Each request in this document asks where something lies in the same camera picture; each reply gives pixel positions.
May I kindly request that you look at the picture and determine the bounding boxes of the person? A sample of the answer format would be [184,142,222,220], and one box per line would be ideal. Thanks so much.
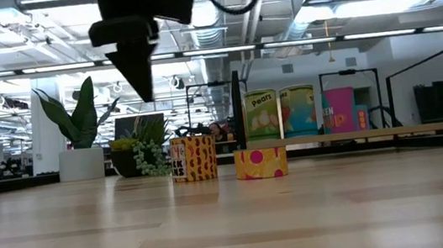
[206,119,229,145]

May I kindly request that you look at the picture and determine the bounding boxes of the silver round ventilation duct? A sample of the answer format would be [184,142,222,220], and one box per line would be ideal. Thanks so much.
[178,0,243,126]

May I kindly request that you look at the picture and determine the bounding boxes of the snake plant in white pot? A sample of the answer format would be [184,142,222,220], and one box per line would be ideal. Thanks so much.
[31,71,130,187]

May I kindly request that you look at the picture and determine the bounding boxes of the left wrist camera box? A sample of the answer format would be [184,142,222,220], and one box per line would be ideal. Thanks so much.
[146,0,198,30]

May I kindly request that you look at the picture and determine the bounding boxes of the succulents in black pot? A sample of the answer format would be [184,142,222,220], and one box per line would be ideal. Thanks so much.
[105,112,177,184]

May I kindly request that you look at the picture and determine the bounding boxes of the blue tomato can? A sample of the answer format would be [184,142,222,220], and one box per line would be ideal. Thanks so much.
[277,82,320,140]

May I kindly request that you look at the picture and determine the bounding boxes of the yellow spicy black beans can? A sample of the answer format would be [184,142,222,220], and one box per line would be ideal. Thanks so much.
[167,132,219,185]

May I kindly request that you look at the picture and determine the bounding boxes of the rig crossbar with light strips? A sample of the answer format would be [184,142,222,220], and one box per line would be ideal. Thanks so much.
[0,14,443,87]

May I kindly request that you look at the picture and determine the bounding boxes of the black upright rig frame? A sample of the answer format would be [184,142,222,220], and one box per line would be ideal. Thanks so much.
[318,64,387,135]
[183,77,255,145]

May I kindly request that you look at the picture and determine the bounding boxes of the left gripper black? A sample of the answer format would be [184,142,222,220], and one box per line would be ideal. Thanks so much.
[83,0,171,109]

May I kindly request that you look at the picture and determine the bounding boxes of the short yellow pink-dotted can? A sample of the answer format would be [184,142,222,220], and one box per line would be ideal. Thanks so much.
[233,144,291,183]

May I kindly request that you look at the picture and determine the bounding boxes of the long ceiling light fixture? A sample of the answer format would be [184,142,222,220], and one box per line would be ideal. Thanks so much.
[293,0,443,27]

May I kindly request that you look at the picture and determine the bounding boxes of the pink soup can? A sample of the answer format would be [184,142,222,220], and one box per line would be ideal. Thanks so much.
[318,85,360,136]

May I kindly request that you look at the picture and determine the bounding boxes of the black frame wooden shelf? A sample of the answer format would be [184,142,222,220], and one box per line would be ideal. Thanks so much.
[226,45,443,171]

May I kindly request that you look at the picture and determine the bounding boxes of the green pears can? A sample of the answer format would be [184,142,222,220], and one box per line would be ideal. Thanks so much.
[241,87,282,145]

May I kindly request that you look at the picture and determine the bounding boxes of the black stacked crates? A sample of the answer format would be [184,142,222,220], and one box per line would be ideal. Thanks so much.
[412,80,443,124]

